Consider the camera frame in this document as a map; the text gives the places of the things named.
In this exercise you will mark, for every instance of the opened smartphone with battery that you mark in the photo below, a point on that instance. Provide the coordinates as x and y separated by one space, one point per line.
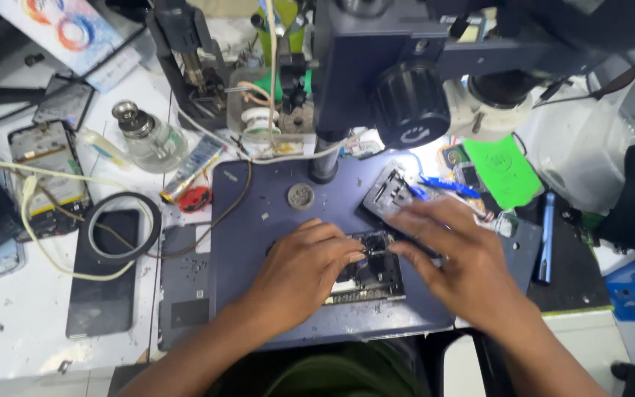
47 165

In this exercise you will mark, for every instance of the person's green trousers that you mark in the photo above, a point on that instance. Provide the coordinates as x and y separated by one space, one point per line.
328 375

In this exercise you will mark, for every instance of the colourful printed box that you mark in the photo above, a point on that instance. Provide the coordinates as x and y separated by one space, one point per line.
69 33

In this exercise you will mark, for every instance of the glue tube with yellow end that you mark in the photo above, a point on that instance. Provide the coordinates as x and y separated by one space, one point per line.
193 168

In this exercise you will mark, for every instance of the clear tray of parts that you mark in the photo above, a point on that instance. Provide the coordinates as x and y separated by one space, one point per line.
237 118

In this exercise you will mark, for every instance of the dark grey phone panel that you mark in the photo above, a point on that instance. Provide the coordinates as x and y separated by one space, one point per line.
182 298

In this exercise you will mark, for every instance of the black tape roll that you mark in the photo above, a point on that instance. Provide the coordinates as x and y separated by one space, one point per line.
155 220

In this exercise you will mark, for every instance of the black smartphone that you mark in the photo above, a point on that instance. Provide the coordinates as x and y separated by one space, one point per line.
102 298

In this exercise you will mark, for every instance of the black work mat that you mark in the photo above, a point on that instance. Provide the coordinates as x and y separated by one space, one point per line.
571 275

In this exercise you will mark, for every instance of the green bottle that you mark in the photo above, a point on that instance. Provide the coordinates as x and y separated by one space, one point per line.
284 33

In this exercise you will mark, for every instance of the blue pen screwdriver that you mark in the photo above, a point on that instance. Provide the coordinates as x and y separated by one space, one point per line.
546 242

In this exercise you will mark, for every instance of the small clear vial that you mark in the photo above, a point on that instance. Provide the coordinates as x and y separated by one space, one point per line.
502 223

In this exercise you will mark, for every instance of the grey stereo microscope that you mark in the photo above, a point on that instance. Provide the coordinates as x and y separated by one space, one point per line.
372 66

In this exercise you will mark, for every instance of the black chair armrest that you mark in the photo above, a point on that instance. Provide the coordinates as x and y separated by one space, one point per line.
630 379

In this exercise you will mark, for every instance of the person's left hand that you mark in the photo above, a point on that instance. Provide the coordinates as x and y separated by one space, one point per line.
295 275

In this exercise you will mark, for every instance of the dark phone back cover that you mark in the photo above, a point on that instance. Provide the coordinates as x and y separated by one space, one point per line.
64 102

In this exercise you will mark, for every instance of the glass bottle with metal pump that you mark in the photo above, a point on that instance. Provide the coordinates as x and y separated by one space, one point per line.
152 140

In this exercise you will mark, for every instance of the blue tweezers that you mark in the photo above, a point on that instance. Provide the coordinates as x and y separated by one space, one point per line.
452 186

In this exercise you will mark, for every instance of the grey phone frame part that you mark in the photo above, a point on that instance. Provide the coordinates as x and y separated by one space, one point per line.
386 193

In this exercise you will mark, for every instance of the black hot air gun stand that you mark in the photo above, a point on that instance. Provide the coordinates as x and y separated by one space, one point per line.
185 60

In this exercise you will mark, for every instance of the green pad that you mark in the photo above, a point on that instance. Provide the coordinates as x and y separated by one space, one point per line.
502 171

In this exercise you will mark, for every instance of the white syringe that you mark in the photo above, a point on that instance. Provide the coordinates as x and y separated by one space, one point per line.
102 146

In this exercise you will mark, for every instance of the person's right hand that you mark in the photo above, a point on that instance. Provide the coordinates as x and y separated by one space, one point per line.
466 264

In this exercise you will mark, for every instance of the smartphone with bare board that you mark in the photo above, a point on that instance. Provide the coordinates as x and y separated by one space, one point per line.
375 278

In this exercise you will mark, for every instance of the dark blue microscope base plate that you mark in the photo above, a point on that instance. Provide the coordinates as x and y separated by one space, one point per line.
262 242

